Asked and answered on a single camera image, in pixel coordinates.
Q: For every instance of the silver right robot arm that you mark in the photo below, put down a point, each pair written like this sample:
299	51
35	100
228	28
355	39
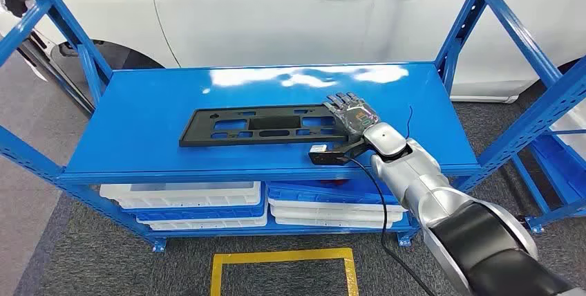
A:
430	184

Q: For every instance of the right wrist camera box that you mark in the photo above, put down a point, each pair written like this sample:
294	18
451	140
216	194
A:
327	154

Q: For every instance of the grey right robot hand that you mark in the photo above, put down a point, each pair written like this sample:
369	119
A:
355	117

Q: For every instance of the white car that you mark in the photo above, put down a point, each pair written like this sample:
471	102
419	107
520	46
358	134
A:
256	14

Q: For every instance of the blue metal shelf rack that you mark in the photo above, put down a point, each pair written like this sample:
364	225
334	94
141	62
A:
151	120
561	170

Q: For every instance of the black plastic panel part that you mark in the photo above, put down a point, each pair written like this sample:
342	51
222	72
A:
201	131

